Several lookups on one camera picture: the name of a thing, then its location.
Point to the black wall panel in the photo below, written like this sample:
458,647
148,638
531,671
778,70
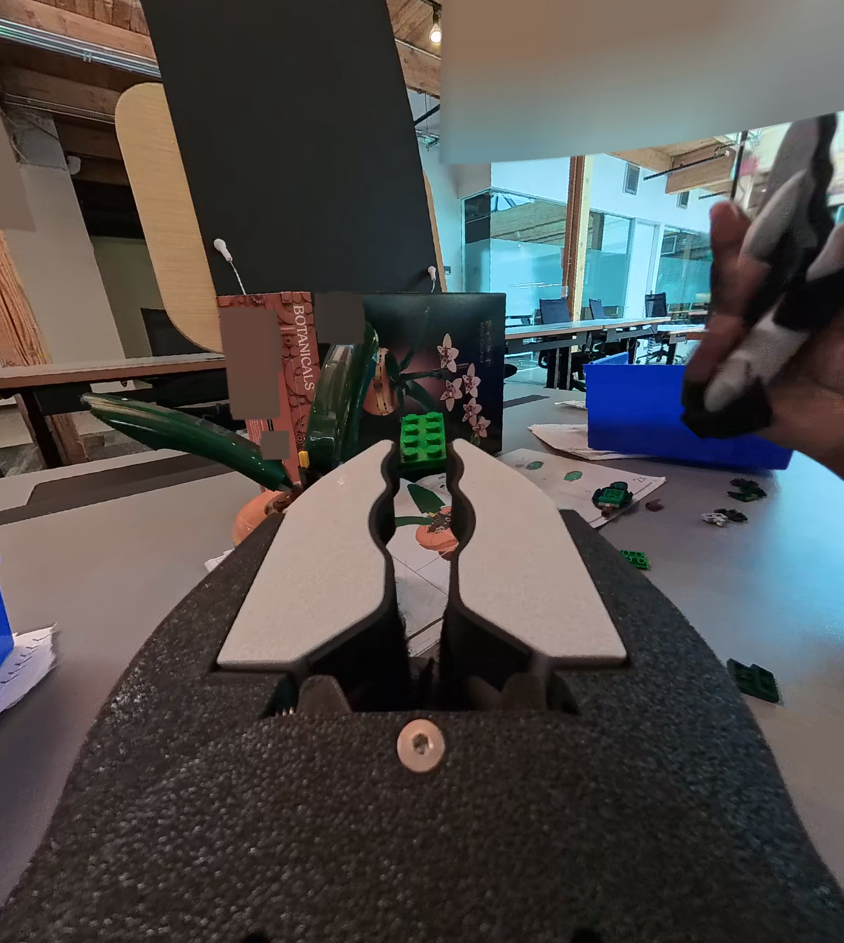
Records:
297,147

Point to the dark office chair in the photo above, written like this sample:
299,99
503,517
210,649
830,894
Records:
655,304

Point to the green toy brick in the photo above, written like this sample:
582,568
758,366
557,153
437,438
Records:
422,440

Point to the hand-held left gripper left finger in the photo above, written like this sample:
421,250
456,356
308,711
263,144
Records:
304,574

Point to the wooden side desk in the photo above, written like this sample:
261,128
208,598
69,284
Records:
61,368

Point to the blue office chair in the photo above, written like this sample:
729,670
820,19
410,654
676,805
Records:
553,311

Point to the hanging light bulb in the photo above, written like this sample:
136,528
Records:
435,31

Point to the dark green brick plate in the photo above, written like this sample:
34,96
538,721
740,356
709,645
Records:
753,679

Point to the white instruction booklet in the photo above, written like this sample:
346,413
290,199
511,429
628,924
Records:
532,482

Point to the dark green leaf pieces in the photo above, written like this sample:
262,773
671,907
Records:
748,490

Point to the grey desk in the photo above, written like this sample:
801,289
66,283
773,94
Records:
761,589

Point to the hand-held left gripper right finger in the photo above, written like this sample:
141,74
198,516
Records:
532,582

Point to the white printed paper sheet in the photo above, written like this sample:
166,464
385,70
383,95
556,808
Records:
9,678

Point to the round dark green brick assembly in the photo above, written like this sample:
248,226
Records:
611,495

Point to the orchid building set box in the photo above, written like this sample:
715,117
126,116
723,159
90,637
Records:
466,324

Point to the long office desk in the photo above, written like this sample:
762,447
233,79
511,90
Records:
577,325

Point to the rounded woven wood panel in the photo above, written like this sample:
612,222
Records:
433,221
164,221

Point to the wooden pillar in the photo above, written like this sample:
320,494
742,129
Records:
575,250

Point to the small green brick plate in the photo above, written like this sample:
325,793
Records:
636,560

